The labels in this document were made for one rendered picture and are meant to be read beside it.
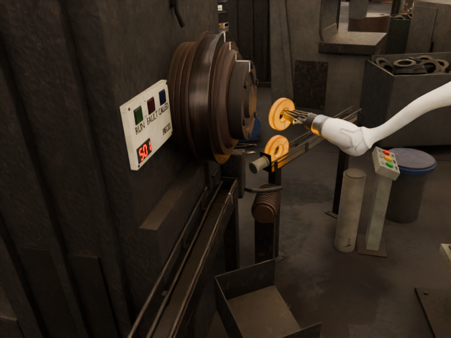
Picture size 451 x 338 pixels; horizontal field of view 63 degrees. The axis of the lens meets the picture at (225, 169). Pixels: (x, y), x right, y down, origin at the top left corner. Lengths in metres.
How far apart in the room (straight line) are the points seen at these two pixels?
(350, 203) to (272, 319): 1.14
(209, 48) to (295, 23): 2.83
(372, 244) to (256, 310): 1.33
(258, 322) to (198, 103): 0.69
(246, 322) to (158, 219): 0.41
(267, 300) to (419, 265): 1.37
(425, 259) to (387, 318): 0.55
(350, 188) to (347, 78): 2.00
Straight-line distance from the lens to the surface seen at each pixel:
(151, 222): 1.14
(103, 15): 0.93
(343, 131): 1.58
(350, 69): 3.94
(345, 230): 2.29
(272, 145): 1.85
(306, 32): 3.99
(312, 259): 2.31
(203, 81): 1.16
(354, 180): 2.11
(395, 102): 3.40
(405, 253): 2.50
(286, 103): 1.80
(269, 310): 1.22
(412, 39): 5.84
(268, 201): 1.82
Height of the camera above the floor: 1.53
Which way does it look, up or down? 28 degrees down
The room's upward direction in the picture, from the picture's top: 3 degrees counter-clockwise
